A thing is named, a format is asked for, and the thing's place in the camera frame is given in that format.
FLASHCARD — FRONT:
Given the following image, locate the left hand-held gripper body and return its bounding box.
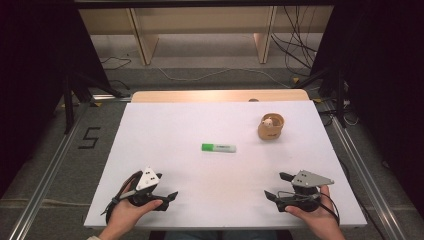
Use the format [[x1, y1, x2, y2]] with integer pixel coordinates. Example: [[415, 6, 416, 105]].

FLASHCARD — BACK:
[[126, 166, 165, 208]]

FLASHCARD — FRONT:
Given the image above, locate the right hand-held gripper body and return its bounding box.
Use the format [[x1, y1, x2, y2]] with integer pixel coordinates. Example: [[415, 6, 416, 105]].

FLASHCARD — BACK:
[[275, 169, 336, 213]]

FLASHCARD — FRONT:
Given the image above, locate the green and white marker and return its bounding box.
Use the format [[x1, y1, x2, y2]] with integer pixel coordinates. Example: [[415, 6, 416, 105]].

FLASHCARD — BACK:
[[200, 142, 238, 154]]

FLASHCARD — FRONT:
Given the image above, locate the person's right hand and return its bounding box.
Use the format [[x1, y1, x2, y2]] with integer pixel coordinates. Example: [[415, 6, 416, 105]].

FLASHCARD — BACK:
[[284, 184, 347, 240]]

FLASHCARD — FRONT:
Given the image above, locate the person's left hand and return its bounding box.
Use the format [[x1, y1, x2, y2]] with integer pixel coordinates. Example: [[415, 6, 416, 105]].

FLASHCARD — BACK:
[[98, 190, 165, 240]]

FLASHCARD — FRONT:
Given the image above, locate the white board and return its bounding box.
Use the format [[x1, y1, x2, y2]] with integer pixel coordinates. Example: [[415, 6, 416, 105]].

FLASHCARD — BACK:
[[83, 100, 368, 231]]

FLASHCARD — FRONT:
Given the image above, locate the black tape floor mark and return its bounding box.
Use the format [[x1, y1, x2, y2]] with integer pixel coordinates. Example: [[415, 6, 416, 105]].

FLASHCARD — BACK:
[[78, 126, 102, 150]]

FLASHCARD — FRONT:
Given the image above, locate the light wooden table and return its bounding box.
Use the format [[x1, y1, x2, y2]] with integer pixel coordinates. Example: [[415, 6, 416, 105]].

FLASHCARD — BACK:
[[131, 88, 311, 104]]

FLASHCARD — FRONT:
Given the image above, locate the black metal stand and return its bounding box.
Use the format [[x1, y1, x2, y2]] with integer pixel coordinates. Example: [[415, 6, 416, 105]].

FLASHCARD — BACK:
[[292, 65, 348, 130], [53, 70, 125, 135]]

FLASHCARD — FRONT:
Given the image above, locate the black curtain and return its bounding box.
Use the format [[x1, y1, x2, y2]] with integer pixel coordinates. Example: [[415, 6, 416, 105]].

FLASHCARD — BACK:
[[310, 0, 424, 219], [0, 0, 112, 198]]

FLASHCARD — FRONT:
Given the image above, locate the long metal floor rail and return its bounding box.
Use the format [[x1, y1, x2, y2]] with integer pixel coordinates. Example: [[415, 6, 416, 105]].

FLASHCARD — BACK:
[[7, 102, 88, 240], [327, 111, 407, 240]]

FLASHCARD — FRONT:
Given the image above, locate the short metal floor rail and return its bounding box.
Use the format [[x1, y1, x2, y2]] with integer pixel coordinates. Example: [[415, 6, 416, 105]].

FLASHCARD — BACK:
[[91, 93, 133, 103]]

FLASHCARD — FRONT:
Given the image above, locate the thin black floor cable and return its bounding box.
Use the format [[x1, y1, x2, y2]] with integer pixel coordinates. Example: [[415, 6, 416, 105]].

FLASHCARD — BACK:
[[100, 55, 133, 71]]

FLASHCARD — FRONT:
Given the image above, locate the bundle of black cables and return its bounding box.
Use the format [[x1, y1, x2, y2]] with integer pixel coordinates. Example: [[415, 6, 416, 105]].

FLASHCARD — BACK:
[[270, 5, 318, 78]]

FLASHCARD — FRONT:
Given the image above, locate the light wooden furniture frame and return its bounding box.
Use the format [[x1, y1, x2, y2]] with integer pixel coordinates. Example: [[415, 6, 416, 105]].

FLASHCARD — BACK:
[[77, 5, 335, 66]]

